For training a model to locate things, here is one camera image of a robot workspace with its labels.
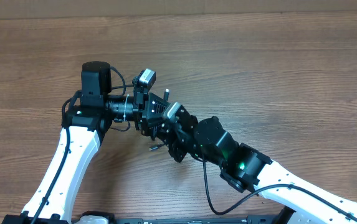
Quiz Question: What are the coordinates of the black usb cable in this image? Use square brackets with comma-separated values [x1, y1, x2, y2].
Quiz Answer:
[148, 88, 171, 152]

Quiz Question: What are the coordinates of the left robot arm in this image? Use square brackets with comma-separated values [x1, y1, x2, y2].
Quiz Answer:
[3, 61, 169, 223]

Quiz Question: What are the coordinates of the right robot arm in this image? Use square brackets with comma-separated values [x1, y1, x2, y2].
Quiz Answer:
[151, 103, 357, 223]

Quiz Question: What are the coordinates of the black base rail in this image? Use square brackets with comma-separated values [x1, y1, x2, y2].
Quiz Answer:
[114, 215, 276, 224]

